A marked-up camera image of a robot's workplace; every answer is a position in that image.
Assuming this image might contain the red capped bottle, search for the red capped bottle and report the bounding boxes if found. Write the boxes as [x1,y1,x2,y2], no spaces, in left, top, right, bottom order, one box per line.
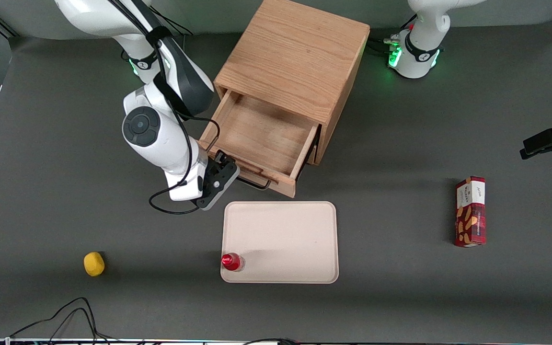
[221,253,245,272]

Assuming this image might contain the long black drawer handle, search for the long black drawer handle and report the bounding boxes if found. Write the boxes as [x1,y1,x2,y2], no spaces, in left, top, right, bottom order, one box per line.
[236,176,273,191]

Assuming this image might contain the yellow lemon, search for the yellow lemon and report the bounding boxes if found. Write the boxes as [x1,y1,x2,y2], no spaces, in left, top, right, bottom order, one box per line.
[83,252,105,277]

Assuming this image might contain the wooden drawer cabinet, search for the wooden drawer cabinet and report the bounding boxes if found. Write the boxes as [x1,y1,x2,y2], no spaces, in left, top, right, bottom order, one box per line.
[214,0,371,166]

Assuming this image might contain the wooden drawer with long handle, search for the wooden drawer with long handle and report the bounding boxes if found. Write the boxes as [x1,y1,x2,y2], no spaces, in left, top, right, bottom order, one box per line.
[198,89,321,199]

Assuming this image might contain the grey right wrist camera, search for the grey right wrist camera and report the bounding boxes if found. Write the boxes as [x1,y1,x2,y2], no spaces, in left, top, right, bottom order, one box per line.
[196,161,241,212]

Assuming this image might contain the black double floor cable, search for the black double floor cable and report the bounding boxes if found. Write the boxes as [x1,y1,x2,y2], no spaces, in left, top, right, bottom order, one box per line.
[9,297,128,345]

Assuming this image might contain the black cable at table edge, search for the black cable at table edge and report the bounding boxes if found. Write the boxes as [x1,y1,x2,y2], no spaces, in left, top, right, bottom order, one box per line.
[241,337,301,345]

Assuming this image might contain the dark grey table mat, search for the dark grey table mat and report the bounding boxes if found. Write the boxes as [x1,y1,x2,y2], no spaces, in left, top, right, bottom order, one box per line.
[0,17,552,343]

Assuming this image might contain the red snack box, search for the red snack box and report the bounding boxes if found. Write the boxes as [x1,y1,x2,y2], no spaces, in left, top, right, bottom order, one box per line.
[454,176,487,248]

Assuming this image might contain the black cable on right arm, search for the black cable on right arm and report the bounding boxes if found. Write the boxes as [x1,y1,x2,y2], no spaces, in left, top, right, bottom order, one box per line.
[108,0,221,215]

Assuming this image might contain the beige plastic tray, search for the beige plastic tray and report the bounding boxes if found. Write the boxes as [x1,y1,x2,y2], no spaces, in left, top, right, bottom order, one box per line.
[220,201,340,284]

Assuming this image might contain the black cables at left base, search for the black cables at left base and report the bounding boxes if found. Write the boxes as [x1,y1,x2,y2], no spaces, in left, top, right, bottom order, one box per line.
[368,13,418,57]

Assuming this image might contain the black cable at right base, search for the black cable at right base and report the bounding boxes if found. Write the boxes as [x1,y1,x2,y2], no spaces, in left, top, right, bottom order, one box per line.
[150,7,195,51]

